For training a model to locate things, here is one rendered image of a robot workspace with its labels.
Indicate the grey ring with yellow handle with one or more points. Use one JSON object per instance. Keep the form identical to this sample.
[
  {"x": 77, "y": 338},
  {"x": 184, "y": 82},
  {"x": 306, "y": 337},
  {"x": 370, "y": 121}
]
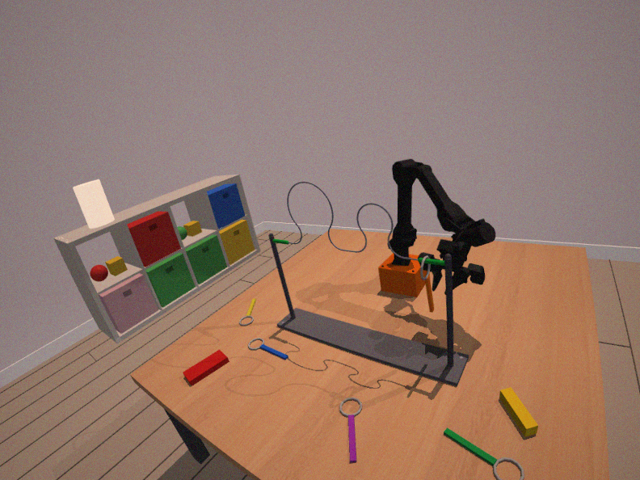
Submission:
[{"x": 249, "y": 313}]

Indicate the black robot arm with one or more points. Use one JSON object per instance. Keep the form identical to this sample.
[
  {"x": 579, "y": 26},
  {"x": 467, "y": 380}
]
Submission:
[{"x": 452, "y": 218}]

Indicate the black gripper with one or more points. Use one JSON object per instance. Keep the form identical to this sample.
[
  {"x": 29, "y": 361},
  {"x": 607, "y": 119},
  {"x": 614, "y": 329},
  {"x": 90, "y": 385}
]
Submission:
[{"x": 460, "y": 274}]

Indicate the blue handle with grey ring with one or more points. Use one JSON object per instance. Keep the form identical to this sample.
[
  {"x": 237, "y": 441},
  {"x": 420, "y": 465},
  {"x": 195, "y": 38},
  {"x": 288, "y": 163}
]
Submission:
[{"x": 268, "y": 349}]

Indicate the grey ring with purple handle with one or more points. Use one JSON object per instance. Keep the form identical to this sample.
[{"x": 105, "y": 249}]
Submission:
[{"x": 351, "y": 429}]

